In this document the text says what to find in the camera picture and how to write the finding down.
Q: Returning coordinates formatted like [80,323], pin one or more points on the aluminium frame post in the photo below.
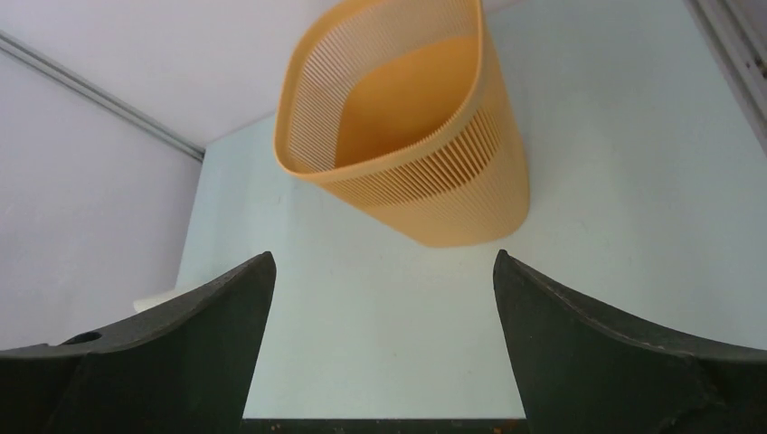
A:
[72,81]
[736,33]

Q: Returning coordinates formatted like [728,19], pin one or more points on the aluminium frame post left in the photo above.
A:
[72,81]

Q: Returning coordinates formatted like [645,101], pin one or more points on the aluminium frame post right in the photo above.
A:
[736,33]

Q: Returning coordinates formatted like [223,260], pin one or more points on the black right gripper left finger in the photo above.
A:
[183,366]

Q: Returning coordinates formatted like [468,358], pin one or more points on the orange slotted plastic trash bin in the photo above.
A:
[400,109]

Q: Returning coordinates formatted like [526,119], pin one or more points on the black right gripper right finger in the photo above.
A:
[583,366]

